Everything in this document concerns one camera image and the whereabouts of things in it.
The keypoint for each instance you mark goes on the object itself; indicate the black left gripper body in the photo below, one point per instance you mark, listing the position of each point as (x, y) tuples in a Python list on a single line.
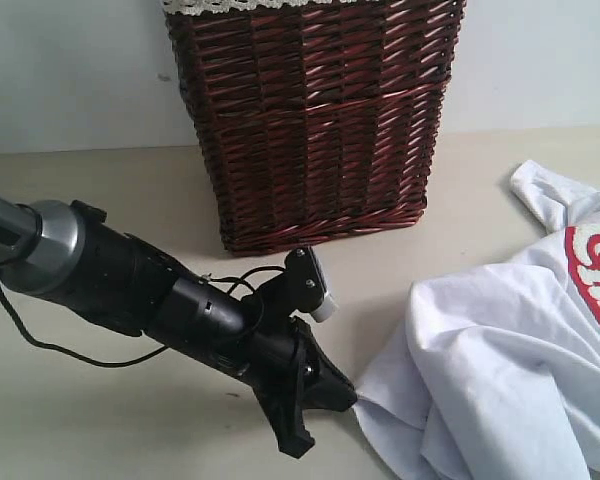
[(269, 319)]

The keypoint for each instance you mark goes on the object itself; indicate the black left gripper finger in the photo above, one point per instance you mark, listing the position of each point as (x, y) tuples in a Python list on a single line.
[(279, 389), (325, 387)]

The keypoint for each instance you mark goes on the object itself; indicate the white t-shirt red patch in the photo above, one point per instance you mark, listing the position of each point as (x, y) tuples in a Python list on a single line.
[(494, 372)]

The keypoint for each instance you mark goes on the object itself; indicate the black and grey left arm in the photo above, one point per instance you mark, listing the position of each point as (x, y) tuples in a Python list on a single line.
[(65, 254)]

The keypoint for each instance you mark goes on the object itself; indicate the dark red wicker basket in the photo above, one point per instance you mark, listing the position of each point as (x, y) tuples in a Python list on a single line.
[(318, 122)]

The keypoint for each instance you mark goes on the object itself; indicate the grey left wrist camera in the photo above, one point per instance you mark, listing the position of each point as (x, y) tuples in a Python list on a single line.
[(307, 285)]

